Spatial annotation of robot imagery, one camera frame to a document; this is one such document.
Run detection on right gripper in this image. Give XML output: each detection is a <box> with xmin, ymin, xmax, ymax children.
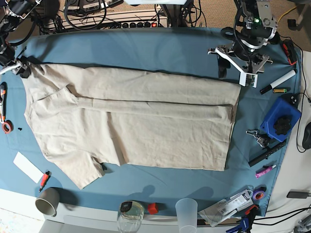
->
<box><xmin>0</xmin><ymin>56</ymin><xmax>31</xmax><ymax>78</ymax></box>

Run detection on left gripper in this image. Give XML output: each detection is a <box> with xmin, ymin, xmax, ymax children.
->
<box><xmin>207</xmin><ymin>42</ymin><xmax>273</xmax><ymax>87</ymax></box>

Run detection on beige T-shirt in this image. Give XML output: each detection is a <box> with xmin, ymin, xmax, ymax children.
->
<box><xmin>22</xmin><ymin>64</ymin><xmax>241</xmax><ymax>189</ymax></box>

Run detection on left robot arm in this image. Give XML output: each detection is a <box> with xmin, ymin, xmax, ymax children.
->
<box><xmin>207</xmin><ymin>0</ymin><xmax>277</xmax><ymax>88</ymax></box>

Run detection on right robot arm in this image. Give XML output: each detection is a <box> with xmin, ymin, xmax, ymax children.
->
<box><xmin>0</xmin><ymin>0</ymin><xmax>41</xmax><ymax>78</ymax></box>

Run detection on orange utility knife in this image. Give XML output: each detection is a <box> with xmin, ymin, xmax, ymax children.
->
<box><xmin>0</xmin><ymin>82</ymin><xmax>7</xmax><ymax>124</ymax></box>

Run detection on red tape roll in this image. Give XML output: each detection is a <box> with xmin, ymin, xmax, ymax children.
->
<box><xmin>2</xmin><ymin>120</ymin><xmax>13</xmax><ymax>134</ymax></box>

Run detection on yellow battery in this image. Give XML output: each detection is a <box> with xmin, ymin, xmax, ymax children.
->
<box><xmin>273</xmin><ymin>88</ymin><xmax>288</xmax><ymax>93</ymax></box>

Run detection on orange black tool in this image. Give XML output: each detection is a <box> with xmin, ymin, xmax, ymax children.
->
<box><xmin>281</xmin><ymin>39</ymin><xmax>297</xmax><ymax>65</ymax></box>

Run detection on white marker with black cap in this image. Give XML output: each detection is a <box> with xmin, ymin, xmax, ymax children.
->
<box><xmin>260</xmin><ymin>70</ymin><xmax>296</xmax><ymax>95</ymax></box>

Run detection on blue box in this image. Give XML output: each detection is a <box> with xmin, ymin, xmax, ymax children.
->
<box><xmin>260</xmin><ymin>97</ymin><xmax>302</xmax><ymax>142</ymax></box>

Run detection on black knob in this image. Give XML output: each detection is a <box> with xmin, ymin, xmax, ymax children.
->
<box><xmin>274</xmin><ymin>116</ymin><xmax>292</xmax><ymax>135</ymax></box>

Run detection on white paper card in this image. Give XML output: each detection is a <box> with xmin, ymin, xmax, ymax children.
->
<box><xmin>13</xmin><ymin>152</ymin><xmax>43</xmax><ymax>183</ymax></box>

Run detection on red screwdriver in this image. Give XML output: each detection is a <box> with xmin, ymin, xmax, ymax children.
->
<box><xmin>39</xmin><ymin>171</ymin><xmax>50</xmax><ymax>192</ymax></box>

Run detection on black computer mouse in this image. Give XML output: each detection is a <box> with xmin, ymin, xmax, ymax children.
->
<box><xmin>302</xmin><ymin>122</ymin><xmax>311</xmax><ymax>150</ymax></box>

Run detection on pink marker pen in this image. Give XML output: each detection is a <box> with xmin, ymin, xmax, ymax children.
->
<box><xmin>255</xmin><ymin>165</ymin><xmax>276</xmax><ymax>179</ymax></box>

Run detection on blue tablecloth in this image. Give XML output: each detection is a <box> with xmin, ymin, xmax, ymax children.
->
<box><xmin>0</xmin><ymin>28</ymin><xmax>291</xmax><ymax>215</ymax></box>

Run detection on grey mug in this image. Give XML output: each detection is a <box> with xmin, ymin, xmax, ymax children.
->
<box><xmin>35</xmin><ymin>187</ymin><xmax>60</xmax><ymax>217</ymax></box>

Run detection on purple tape roll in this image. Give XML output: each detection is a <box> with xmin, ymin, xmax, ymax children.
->
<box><xmin>252</xmin><ymin>189</ymin><xmax>265</xmax><ymax>200</ymax></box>

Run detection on translucent plastic cup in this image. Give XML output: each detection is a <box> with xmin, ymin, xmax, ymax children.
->
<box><xmin>175</xmin><ymin>198</ymin><xmax>198</xmax><ymax>233</ymax></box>

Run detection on red cube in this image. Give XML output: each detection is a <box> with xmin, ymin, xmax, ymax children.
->
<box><xmin>147</xmin><ymin>203</ymin><xmax>159</xmax><ymax>215</ymax></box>

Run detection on blue clamp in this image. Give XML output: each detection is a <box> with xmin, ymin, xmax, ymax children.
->
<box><xmin>226</xmin><ymin>204</ymin><xmax>259</xmax><ymax>233</ymax></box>

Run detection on glass with liquid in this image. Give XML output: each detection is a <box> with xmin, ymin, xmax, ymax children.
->
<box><xmin>117</xmin><ymin>200</ymin><xmax>145</xmax><ymax>233</ymax></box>

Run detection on black rail bar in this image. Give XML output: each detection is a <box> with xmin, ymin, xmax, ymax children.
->
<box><xmin>248</xmin><ymin>140</ymin><xmax>286</xmax><ymax>167</ymax></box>

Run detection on power strip with red switch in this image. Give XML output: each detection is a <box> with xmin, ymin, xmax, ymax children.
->
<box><xmin>106</xmin><ymin>21</ymin><xmax>158</xmax><ymax>29</ymax></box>

